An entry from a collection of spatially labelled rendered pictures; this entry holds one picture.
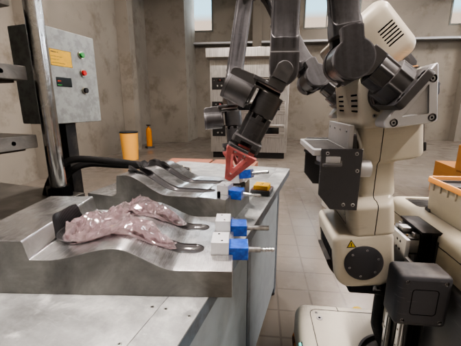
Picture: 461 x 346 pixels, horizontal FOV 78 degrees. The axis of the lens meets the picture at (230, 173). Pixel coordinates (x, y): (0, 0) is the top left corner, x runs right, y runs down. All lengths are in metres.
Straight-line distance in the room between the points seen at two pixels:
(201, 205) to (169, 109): 8.64
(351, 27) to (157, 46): 9.17
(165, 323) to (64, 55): 1.26
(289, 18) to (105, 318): 0.64
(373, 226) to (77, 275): 0.71
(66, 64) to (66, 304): 1.13
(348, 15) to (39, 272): 0.75
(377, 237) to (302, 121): 9.67
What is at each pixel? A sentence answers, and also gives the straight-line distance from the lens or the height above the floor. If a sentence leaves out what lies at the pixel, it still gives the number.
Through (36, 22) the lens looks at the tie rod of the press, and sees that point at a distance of 1.32.
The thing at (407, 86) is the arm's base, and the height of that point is 1.18.
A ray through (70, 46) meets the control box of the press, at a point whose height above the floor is 1.41.
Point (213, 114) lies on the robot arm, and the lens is 0.94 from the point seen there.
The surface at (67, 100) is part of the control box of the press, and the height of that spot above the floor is 1.17.
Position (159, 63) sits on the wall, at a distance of 9.59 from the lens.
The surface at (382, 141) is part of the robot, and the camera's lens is 0.84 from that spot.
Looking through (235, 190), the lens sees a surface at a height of 0.90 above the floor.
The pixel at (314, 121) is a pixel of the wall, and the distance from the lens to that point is 10.52.
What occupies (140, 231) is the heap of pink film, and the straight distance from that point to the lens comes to 0.60.
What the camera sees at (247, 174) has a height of 0.93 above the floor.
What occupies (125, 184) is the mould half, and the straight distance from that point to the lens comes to 0.96.
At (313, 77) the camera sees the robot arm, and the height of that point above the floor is 1.24.
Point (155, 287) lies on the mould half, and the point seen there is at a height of 0.82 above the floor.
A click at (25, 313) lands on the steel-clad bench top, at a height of 0.80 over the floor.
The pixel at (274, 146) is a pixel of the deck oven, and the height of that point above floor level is 0.28.
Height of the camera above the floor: 1.15
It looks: 13 degrees down
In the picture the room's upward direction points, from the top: straight up
